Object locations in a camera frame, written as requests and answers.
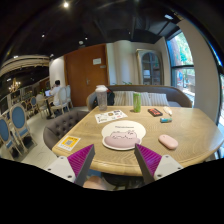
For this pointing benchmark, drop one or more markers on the brown sofa with cushions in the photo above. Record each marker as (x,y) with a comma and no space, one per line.
(152,95)

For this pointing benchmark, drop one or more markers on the cat mouse pad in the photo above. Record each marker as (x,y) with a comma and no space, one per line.
(123,135)

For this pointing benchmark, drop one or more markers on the clear shaker bottle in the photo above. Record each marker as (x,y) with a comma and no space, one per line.
(101,93)

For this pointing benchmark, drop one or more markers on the person in white shirt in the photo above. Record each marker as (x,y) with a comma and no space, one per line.
(54,93)

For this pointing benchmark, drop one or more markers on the grey tufted armchair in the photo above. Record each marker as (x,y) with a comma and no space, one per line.
(60,126)

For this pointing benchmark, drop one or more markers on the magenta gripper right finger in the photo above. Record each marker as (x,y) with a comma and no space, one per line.
(148,161)

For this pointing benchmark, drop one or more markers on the black red small box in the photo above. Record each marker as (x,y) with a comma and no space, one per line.
(154,112)

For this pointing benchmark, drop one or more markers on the black backpack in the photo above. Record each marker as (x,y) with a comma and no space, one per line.
(109,98)

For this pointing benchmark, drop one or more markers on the blue white chair near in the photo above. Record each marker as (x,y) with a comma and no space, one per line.
(19,121)

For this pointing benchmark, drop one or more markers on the white small object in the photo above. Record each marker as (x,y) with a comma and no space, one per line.
(167,110)

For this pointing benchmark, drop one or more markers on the yellow QR code sticker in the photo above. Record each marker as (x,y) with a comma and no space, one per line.
(68,142)

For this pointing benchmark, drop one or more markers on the blue white chair left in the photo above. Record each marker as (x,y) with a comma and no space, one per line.
(5,136)

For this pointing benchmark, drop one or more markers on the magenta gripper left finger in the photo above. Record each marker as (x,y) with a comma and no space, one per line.
(80,162)

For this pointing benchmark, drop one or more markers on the white arched cabinet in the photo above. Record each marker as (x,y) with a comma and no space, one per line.
(150,67)

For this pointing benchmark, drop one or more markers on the wooden door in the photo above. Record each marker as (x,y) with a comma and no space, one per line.
(85,69)

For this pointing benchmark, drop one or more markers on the white sticker sheet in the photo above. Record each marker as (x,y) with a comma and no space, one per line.
(109,116)

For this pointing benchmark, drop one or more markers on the blue white chair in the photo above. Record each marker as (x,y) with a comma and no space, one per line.
(19,121)
(5,136)

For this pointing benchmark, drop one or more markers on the pink computer mouse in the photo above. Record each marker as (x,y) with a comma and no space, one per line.
(168,141)

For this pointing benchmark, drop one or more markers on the chandelier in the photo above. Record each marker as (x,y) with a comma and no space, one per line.
(14,86)

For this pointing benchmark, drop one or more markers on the green tumbler cup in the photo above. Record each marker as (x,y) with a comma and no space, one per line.
(137,102)

